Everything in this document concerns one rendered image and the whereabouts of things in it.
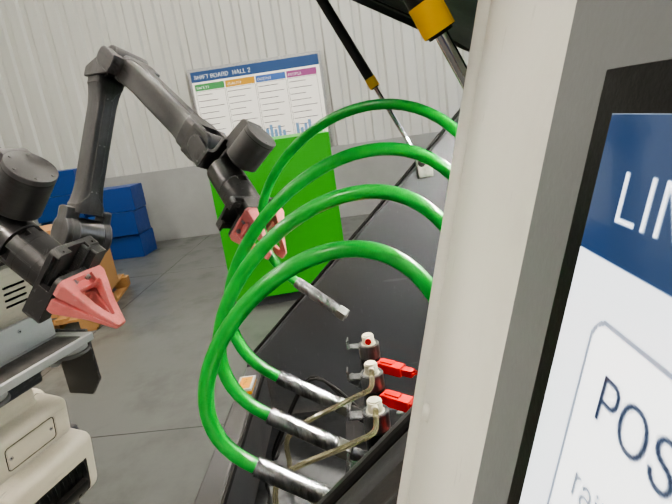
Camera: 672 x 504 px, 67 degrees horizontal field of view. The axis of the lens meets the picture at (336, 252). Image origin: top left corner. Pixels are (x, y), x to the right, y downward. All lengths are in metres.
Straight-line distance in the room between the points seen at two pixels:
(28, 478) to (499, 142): 1.19
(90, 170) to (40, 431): 0.57
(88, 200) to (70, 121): 6.96
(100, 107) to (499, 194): 1.13
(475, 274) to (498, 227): 0.03
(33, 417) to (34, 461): 0.09
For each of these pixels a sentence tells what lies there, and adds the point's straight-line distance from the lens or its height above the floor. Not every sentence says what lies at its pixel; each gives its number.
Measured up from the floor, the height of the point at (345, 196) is 1.34.
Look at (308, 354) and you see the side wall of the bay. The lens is 1.05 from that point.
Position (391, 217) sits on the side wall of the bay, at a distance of 0.96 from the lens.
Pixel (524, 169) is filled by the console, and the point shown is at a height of 1.39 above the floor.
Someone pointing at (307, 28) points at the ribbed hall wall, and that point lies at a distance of 7.22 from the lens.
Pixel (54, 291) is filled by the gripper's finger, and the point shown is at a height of 1.27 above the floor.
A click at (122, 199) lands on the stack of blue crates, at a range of 6.97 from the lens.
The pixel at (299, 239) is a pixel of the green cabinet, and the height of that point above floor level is 0.51.
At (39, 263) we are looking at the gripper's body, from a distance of 0.67.
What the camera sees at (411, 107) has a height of 1.41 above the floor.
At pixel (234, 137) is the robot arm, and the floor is 1.40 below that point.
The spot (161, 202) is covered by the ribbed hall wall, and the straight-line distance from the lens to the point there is 7.73.
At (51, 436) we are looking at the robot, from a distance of 1.35.
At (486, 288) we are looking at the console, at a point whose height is 1.35.
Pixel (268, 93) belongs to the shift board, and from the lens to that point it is 7.17.
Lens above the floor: 1.42
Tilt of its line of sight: 15 degrees down
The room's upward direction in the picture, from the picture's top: 8 degrees counter-clockwise
